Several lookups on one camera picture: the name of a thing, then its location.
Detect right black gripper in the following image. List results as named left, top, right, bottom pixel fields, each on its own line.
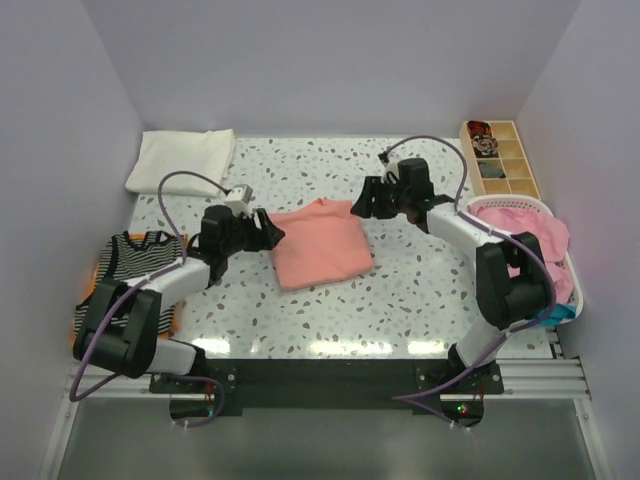
left=350, top=176, right=411, bottom=220

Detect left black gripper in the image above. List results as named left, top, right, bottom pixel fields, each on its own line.
left=222, top=209, right=284, bottom=258

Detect salmon pink t shirt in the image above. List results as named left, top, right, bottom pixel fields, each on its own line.
left=269, top=198, right=373, bottom=291

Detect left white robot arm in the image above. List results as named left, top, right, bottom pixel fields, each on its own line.
left=73, top=206, right=285, bottom=392

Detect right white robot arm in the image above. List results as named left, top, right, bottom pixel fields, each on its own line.
left=351, top=158, right=556, bottom=393

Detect folded white t shirt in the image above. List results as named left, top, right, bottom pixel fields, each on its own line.
left=125, top=129, right=236, bottom=197

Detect rolled dark socks in organizer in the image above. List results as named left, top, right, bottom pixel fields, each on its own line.
left=466, top=120, right=499, bottom=158

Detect wooden compartment organizer box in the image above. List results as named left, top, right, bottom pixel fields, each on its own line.
left=459, top=120, right=541, bottom=199

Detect folded orange t shirt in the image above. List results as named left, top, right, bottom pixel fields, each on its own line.
left=69, top=232, right=190, bottom=346

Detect black white striped shirt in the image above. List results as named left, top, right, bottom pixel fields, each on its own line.
left=73, top=230, right=185, bottom=335

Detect white laundry basket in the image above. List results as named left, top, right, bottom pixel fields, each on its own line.
left=467, top=194, right=583, bottom=328

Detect light pink garment in basket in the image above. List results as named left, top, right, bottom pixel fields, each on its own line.
left=468, top=206, right=574, bottom=303

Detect blue garment in basket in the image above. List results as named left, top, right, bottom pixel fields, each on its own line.
left=534, top=303, right=577, bottom=328

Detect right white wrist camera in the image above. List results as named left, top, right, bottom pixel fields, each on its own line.
left=378, top=151, right=399, bottom=184

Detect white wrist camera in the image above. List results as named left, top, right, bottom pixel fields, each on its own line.
left=378, top=151, right=399, bottom=184
left=223, top=184, right=253, bottom=215

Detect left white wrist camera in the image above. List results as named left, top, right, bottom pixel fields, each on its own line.
left=223, top=184, right=253, bottom=215

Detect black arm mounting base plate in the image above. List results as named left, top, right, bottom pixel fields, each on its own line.
left=148, top=357, right=505, bottom=419

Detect aluminium rail frame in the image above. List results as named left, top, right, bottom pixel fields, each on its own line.
left=89, top=359, right=591, bottom=400

